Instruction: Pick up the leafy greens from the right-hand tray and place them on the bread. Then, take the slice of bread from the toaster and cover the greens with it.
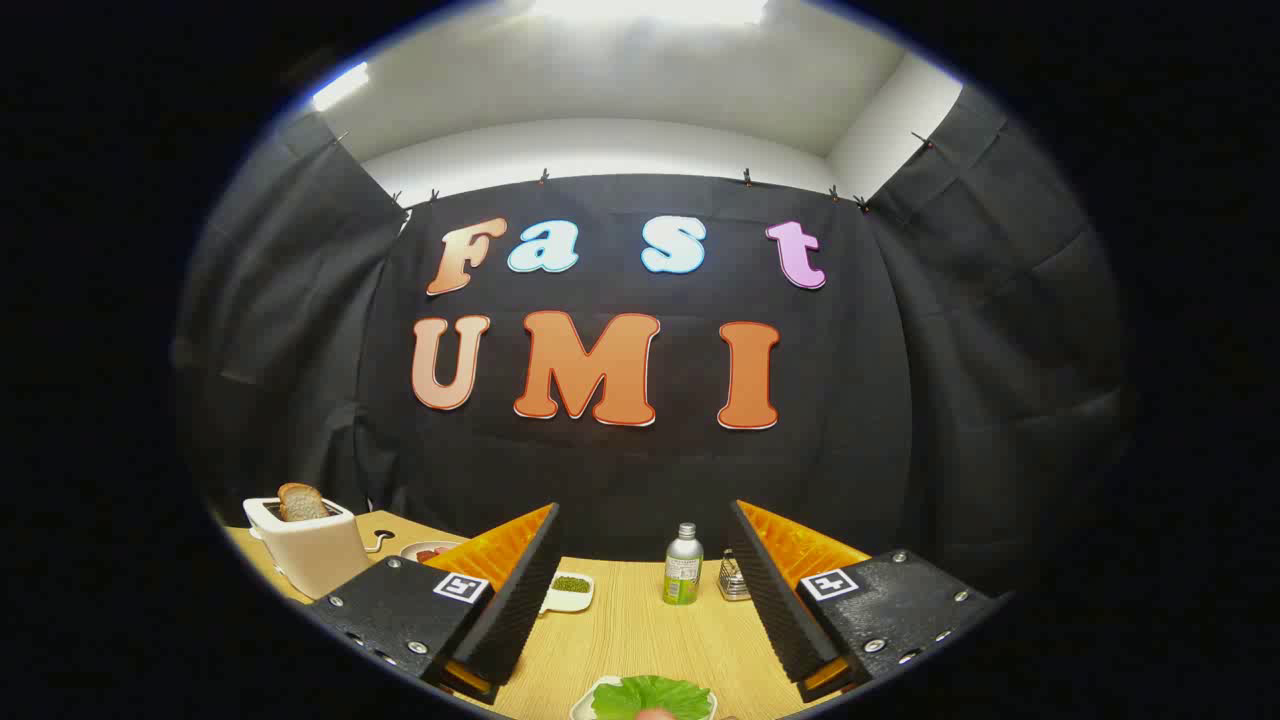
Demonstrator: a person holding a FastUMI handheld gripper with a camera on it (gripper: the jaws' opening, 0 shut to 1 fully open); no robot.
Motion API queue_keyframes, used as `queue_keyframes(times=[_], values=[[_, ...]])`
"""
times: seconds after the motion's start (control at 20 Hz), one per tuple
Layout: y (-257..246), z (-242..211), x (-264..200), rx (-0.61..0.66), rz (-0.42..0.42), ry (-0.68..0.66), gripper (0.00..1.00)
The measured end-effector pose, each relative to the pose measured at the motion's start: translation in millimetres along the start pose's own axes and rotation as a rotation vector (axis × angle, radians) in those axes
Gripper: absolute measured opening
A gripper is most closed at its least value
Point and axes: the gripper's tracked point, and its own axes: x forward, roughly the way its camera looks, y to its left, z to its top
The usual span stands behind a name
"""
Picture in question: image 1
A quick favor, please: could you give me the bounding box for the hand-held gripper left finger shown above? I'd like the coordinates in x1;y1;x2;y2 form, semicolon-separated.
305;503;562;706

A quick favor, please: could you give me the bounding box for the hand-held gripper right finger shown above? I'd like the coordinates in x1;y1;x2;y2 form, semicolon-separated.
727;499;1003;705

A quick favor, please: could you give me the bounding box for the green lettuce leaf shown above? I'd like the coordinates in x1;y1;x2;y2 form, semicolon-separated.
592;676;713;720

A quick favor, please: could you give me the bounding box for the toasted bread slice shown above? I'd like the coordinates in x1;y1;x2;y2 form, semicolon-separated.
277;483;329;523

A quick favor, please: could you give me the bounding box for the white divided dish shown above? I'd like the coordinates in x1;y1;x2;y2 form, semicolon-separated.
538;572;595;616

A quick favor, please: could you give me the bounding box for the green label metal bottle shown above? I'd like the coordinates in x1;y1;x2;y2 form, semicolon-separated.
662;522;704;606

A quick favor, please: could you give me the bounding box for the round pink plate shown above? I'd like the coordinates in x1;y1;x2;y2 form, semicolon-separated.
570;675;719;720

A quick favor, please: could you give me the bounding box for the black backdrop cloth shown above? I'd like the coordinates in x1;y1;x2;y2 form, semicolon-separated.
170;85;1136;601

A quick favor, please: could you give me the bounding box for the white toaster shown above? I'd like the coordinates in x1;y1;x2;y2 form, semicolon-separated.
243;495;373;601

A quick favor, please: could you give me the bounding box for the ceiling light panel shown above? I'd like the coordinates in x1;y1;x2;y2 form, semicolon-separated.
310;62;371;111
530;0;771;26

